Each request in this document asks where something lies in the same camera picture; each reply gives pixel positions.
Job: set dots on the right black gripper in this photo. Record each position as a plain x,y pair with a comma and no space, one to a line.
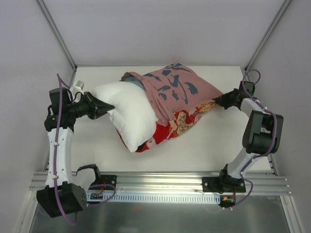
226,99

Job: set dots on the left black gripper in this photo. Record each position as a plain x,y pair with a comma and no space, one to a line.
95,108

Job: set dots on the white pillow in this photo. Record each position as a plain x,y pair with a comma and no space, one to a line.
132,116

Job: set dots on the pink red patterned pillowcase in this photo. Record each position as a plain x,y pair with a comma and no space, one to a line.
179,98

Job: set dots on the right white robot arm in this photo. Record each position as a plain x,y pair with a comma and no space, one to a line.
260,138

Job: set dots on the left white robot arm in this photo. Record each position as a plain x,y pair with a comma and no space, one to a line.
63,193

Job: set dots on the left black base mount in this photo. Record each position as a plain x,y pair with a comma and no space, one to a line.
105,182

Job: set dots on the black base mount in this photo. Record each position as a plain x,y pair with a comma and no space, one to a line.
105,182
223,185

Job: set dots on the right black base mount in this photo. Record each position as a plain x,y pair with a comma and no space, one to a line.
223,185

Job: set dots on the aluminium mounting rail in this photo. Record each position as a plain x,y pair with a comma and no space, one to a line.
191,182

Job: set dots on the white slotted cable duct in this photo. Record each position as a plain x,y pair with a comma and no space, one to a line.
166,198

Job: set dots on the right aluminium frame post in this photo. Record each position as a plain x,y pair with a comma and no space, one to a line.
271,28

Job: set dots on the aluminium frame post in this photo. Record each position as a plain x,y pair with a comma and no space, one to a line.
53,27
271,28

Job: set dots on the left aluminium frame post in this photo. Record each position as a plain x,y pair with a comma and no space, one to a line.
53,27

